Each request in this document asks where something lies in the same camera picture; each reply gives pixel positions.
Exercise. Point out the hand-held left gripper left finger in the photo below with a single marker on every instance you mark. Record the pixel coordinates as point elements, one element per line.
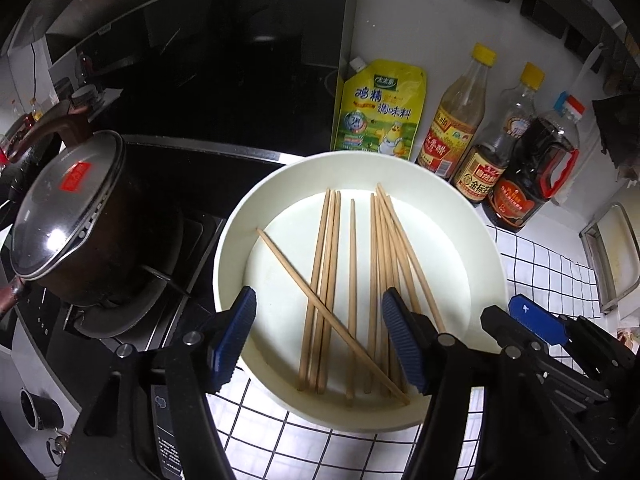
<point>235,340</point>

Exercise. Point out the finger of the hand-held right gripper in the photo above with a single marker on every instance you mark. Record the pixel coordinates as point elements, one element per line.
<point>537,317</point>
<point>502,325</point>

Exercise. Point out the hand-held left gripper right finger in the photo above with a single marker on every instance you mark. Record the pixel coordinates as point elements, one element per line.
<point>400,345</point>

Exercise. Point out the white round basin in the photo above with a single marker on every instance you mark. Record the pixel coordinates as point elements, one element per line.
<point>280,270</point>

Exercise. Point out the slender wooden chopstick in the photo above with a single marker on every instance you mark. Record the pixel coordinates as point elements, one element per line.
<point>319,255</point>
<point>333,255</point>
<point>326,255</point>
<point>285,260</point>

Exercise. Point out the white black-grid cloth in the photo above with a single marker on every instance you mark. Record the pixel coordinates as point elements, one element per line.
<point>540,270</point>

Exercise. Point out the pink rag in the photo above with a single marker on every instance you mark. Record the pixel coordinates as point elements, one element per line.
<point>627,336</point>

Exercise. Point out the large dark soy sauce jug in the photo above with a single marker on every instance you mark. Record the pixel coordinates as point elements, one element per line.
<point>525,185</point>

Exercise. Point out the dark brown pot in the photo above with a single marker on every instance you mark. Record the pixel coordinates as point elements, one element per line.
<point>140,240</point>

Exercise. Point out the slim soy sauce bottle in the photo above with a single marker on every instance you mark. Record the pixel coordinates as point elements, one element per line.
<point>487,170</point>

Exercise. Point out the black gas stove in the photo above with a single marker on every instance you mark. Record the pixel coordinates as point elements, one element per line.
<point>210,170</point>

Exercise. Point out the pale vinegar bottle yellow cap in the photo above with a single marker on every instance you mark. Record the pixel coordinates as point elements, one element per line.
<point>450,130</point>

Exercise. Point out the dark grey hanging cloth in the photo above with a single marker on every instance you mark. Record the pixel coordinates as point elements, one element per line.
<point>617,130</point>

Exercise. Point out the stove knob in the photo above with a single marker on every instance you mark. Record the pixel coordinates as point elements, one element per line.
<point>37,405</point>

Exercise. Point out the metal pot lid red sticker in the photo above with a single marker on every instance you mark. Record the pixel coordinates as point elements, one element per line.
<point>60,210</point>

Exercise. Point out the yellow seasoning pouch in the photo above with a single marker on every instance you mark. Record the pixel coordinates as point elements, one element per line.
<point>380,110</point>

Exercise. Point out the white dish brush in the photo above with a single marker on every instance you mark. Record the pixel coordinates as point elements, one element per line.
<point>592,65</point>

